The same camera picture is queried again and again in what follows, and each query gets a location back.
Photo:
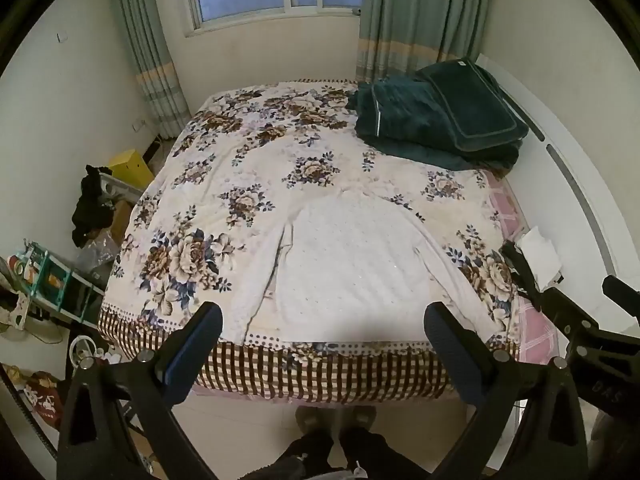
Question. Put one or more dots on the red bag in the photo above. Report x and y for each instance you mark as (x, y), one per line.
(44, 400)

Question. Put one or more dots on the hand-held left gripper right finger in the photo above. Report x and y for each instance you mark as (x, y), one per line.
(446, 341)

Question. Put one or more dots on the dark green blanket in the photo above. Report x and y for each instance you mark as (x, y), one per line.
(400, 115)

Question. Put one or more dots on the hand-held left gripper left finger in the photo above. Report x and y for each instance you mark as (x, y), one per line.
(196, 340)

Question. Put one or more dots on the pink checked sheet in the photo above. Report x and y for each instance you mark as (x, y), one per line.
(537, 332)

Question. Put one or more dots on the wall switch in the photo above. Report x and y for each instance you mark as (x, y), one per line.
(62, 37)

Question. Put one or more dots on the clear plastic bag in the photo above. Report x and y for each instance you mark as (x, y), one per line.
(97, 257)

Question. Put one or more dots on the grey slipper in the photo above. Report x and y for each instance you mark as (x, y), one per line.
(364, 416)

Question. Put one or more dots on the white metal frame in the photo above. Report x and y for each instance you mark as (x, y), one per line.
(120, 187)

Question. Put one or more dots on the wall socket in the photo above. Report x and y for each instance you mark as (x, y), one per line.
(138, 126)

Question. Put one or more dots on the green curtain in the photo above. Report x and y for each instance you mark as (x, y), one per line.
(415, 15)
(145, 50)

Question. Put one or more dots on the white knit sweater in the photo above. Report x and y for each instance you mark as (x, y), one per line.
(360, 270)

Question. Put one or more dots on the white headboard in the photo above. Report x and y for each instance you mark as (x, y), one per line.
(565, 160)

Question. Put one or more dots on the yellow box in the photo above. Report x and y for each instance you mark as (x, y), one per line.
(131, 167)

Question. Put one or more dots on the teal shelf rack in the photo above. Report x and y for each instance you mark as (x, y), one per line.
(55, 285)

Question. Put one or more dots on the floral bedsheet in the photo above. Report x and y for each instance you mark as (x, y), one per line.
(225, 160)

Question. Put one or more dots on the dark green pillow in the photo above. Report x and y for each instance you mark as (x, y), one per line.
(475, 102)

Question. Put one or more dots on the white paper sheet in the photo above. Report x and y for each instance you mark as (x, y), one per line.
(540, 255)

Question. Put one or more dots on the black garment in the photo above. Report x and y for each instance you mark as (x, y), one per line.
(90, 205)

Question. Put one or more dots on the person's right leg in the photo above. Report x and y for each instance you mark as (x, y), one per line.
(367, 452)

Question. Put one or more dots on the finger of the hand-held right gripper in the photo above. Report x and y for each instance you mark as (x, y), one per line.
(622, 292)
(520, 267)

